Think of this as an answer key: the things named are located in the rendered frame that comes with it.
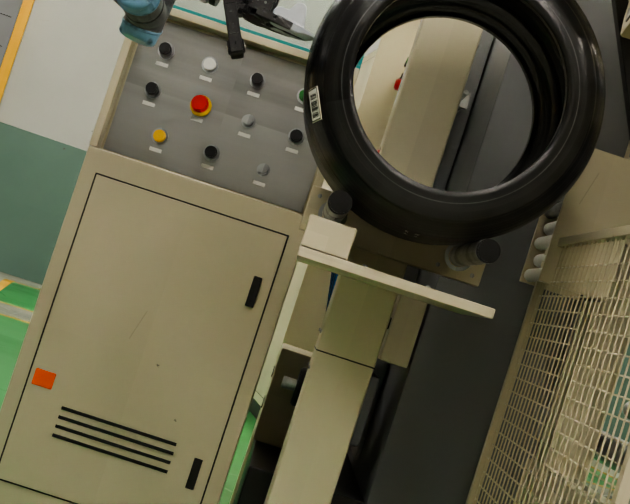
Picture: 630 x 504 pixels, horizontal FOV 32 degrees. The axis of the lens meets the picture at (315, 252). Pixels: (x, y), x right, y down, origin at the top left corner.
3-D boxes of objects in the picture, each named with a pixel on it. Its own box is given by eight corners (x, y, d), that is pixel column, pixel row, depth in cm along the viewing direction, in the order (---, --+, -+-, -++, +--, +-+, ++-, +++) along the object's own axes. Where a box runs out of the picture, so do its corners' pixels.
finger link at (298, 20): (326, 11, 205) (281, -9, 205) (313, 40, 205) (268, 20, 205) (325, 15, 208) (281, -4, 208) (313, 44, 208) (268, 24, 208)
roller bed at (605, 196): (518, 280, 247) (558, 155, 248) (581, 301, 247) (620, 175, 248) (538, 280, 227) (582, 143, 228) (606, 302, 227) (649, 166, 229)
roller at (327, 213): (344, 206, 232) (341, 227, 232) (323, 203, 232) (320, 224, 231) (354, 191, 197) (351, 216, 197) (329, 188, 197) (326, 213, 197)
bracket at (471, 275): (298, 229, 234) (312, 185, 234) (476, 287, 234) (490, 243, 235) (298, 228, 230) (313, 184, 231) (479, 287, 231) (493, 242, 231)
